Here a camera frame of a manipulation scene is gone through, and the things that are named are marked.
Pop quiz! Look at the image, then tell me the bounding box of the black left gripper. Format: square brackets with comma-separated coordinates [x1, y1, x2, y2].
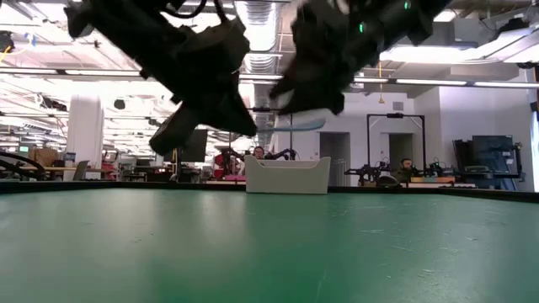
[137, 18, 259, 157]

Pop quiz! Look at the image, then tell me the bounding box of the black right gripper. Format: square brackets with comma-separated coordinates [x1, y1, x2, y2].
[268, 0, 383, 116]

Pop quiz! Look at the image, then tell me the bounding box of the blue handled black fork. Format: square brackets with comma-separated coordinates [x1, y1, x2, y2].
[255, 119, 328, 135]

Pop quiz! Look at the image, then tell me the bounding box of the black monitor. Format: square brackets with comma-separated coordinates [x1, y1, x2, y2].
[179, 129, 209, 164]

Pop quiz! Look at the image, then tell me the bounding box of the grey door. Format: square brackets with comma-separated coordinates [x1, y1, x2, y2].
[388, 133, 416, 169]
[318, 131, 352, 187]

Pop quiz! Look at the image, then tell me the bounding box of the white plastic bin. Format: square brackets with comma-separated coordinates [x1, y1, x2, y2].
[243, 155, 332, 195]

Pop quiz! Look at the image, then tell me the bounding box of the background robot station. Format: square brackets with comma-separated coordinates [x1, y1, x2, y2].
[344, 162, 458, 189]

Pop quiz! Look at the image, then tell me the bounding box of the white column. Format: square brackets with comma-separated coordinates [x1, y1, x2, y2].
[66, 93, 105, 183]

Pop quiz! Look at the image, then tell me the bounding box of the long overhead light bar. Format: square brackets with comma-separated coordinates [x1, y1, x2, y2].
[0, 68, 539, 89]

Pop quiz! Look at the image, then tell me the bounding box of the grey office chair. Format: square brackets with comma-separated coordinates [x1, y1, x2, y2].
[72, 159, 90, 183]

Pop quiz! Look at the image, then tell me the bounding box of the green table mat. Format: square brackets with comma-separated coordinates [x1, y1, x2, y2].
[0, 187, 539, 303]

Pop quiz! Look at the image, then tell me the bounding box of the cardboard box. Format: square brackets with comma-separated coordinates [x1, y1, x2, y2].
[28, 146, 59, 168]

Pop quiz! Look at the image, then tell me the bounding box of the black equipment workstation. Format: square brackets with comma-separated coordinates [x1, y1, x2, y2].
[452, 134, 524, 191]

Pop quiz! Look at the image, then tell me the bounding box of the black ceiling mounted device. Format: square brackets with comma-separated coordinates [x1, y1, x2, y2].
[0, 31, 16, 54]

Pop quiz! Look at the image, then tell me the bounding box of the black metal frame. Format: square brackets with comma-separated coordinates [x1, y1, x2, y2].
[228, 107, 295, 161]
[366, 112, 426, 169]

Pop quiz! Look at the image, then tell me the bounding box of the silver ventilation duct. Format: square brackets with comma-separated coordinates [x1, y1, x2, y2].
[237, 0, 296, 140]

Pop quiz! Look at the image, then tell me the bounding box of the yellow hanging cord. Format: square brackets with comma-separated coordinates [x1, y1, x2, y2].
[377, 61, 385, 105]

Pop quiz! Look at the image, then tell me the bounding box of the black cable loop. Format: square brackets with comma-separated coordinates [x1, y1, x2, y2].
[376, 174, 401, 189]

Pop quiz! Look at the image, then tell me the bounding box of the black looping cable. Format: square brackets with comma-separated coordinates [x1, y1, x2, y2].
[0, 151, 46, 181]

